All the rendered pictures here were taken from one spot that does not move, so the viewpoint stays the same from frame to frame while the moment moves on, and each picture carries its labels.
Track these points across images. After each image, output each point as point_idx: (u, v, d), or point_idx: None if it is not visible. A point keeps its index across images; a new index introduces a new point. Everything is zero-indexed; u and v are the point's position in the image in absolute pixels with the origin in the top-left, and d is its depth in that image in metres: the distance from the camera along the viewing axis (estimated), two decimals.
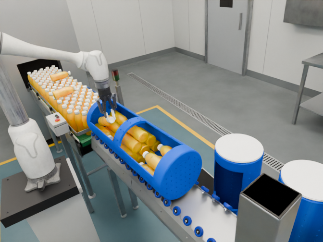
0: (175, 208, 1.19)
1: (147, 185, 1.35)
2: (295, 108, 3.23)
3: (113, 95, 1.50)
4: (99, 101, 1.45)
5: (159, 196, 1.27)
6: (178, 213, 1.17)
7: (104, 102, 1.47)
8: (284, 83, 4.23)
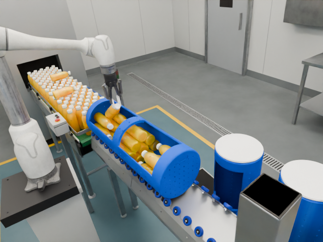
0: (175, 208, 1.19)
1: (147, 186, 1.35)
2: (295, 108, 3.23)
3: (119, 81, 1.49)
4: (105, 87, 1.44)
5: (159, 194, 1.27)
6: (178, 213, 1.17)
7: (110, 88, 1.46)
8: (284, 83, 4.23)
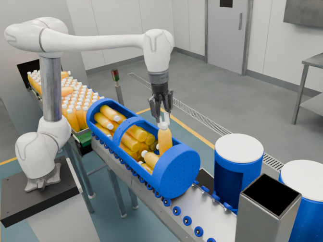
0: (175, 208, 1.19)
1: (147, 186, 1.35)
2: (295, 108, 3.23)
3: (170, 92, 1.10)
4: (154, 101, 1.05)
5: (159, 194, 1.27)
6: (178, 213, 1.17)
7: (159, 103, 1.07)
8: (284, 83, 4.23)
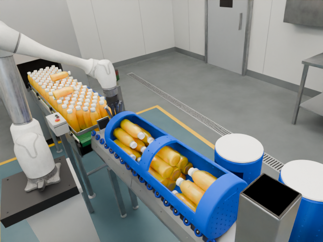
0: (175, 213, 1.18)
1: (147, 184, 1.35)
2: (295, 108, 3.23)
3: (106, 107, 1.50)
4: (118, 102, 1.55)
5: (159, 196, 1.27)
6: (174, 207, 1.19)
7: None
8: (284, 83, 4.23)
